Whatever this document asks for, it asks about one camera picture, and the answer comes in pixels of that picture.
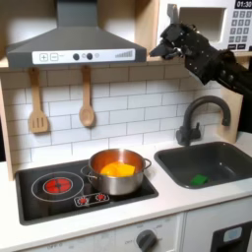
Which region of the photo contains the green toy block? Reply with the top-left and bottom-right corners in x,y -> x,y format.
190,174 -> 210,187

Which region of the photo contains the steel pot with handles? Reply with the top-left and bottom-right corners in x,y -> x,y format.
80,148 -> 153,197

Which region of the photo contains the white toy microwave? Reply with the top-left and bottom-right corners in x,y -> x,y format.
156,0 -> 252,57

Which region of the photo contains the dark grey tap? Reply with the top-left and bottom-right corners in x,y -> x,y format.
175,94 -> 232,148

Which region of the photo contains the grey extractor hood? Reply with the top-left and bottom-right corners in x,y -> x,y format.
6,0 -> 148,69

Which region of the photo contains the wooden spoon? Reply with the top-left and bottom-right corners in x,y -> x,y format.
78,65 -> 96,128

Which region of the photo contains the dark grey sink basin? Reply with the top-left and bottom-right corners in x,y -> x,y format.
154,141 -> 252,190

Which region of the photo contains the orange toy vegetable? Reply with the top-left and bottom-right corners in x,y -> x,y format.
99,160 -> 128,178

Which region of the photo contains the wooden slotted spatula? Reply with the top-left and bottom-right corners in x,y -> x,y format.
28,67 -> 50,134

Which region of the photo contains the grey oven control knob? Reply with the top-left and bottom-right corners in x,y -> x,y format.
136,229 -> 158,252

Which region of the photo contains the black toy stove top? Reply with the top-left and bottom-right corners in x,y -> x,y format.
14,158 -> 159,226

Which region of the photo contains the grey microwave door handle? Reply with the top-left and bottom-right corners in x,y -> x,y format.
166,3 -> 180,26

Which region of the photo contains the wooden kitchen frame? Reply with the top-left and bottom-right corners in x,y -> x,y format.
0,0 -> 252,182

